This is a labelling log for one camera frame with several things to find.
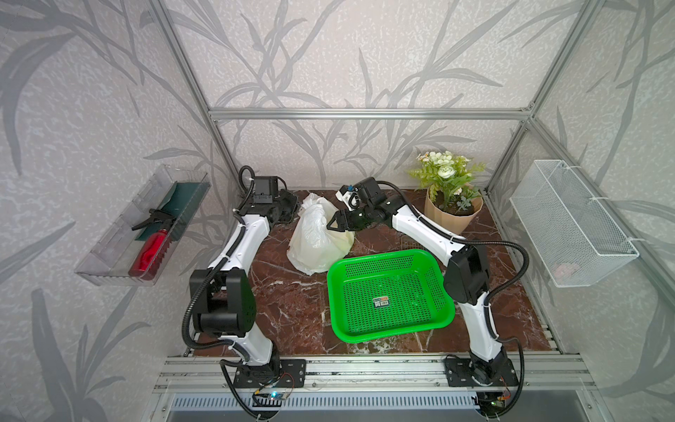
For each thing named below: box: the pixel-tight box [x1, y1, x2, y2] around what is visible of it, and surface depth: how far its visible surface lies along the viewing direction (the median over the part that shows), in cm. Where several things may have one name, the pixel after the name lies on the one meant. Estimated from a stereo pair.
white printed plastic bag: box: [286, 192, 356, 276], surface depth 87 cm
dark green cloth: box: [134, 181, 211, 241], surface depth 69 cm
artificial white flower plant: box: [406, 150, 487, 213], surface depth 90 cm
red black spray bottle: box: [128, 208, 175, 281], surface depth 61 cm
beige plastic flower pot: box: [424, 182, 485, 235], surface depth 96 cm
